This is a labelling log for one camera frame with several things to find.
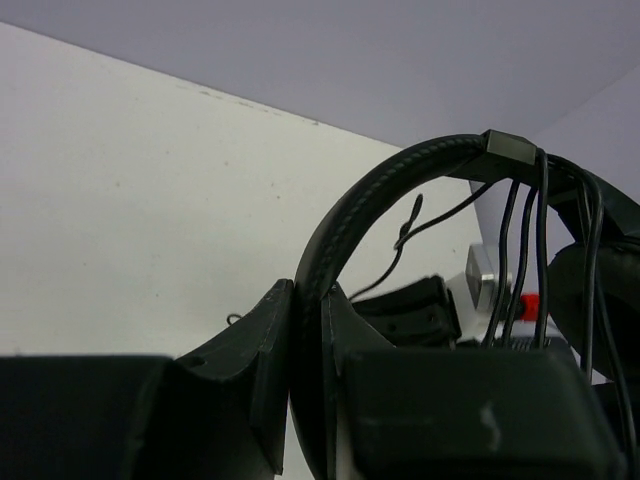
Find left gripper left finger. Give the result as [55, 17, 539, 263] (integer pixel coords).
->
[178, 279, 293, 474]

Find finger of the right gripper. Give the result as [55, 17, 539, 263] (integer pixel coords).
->
[352, 275, 462, 347]

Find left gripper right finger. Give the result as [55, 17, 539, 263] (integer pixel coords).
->
[321, 284, 395, 479]

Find black headphones with cable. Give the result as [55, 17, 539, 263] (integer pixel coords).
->
[290, 130, 639, 479]

